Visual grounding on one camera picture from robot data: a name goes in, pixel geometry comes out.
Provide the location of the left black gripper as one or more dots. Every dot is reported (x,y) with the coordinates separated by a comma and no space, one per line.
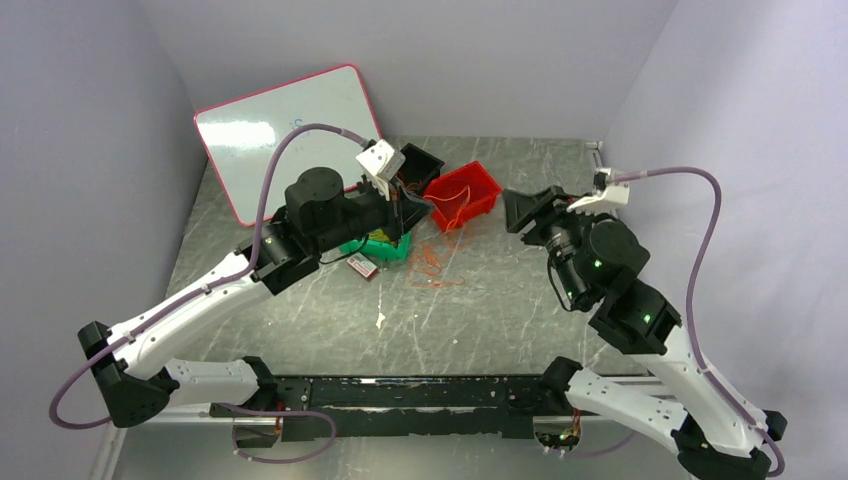
(401,212)

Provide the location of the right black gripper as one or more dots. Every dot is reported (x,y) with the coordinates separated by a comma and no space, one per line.
(521,209)

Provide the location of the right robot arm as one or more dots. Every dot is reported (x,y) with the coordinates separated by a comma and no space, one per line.
(594,263)

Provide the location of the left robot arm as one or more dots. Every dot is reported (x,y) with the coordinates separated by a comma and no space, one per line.
(136,368)

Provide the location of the green plastic bin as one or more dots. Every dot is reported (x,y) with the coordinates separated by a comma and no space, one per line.
(379,246)

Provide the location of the black plastic bin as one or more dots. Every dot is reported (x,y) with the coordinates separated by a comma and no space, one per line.
(419,169)

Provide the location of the red plastic bin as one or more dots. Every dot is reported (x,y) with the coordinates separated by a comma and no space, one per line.
(461,195)

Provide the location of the small red white box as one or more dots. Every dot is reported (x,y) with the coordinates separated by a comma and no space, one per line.
(362,266)

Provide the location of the pink framed whiteboard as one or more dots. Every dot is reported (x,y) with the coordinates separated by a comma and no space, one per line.
(240,135)

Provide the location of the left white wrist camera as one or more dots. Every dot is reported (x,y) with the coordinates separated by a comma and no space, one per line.
(380,163)

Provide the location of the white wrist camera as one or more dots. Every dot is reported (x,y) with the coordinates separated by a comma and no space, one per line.
(380,163)
(605,197)

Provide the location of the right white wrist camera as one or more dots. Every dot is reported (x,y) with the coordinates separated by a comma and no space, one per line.
(605,197)

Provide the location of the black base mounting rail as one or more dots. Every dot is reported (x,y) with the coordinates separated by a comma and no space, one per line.
(513,406)

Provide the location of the aluminium frame rail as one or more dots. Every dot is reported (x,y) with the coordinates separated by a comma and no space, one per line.
(132,402)

